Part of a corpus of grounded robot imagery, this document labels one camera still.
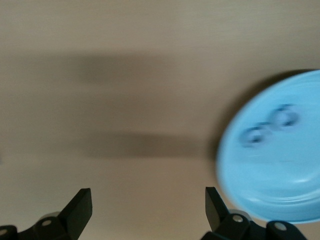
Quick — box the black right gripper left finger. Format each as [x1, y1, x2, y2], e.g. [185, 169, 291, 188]
[0, 187, 93, 240]

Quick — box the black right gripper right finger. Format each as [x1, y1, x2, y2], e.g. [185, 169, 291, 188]
[199, 186, 307, 240]

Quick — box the blue foam letter Q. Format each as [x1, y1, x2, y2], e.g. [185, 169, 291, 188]
[239, 124, 265, 149]

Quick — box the blue foam letter G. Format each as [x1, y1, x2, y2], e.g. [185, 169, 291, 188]
[271, 103, 300, 128]

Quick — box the blue plate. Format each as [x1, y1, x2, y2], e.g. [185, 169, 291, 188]
[216, 69, 320, 224]

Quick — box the table cover sheet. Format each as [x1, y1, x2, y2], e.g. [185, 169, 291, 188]
[0, 0, 320, 240]

